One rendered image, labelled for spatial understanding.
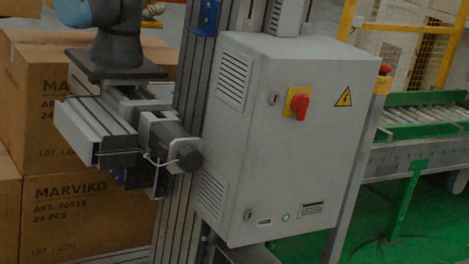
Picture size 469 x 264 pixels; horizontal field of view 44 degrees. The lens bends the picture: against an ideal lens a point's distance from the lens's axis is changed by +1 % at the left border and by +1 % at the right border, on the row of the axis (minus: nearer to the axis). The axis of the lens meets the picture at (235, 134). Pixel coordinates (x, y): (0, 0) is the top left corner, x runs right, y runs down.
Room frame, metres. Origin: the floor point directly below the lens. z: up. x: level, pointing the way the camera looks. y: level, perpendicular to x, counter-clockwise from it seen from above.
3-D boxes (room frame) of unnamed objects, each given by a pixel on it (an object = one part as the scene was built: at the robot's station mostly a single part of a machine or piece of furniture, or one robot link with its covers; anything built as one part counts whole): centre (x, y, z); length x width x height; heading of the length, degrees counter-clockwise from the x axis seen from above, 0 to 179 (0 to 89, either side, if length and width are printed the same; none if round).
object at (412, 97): (3.37, -0.82, 0.60); 1.60 x 0.10 x 0.09; 127
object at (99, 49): (1.56, 0.37, 1.09); 0.15 x 0.15 x 0.10
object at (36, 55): (2.02, 0.54, 0.74); 0.60 x 0.40 x 0.40; 126
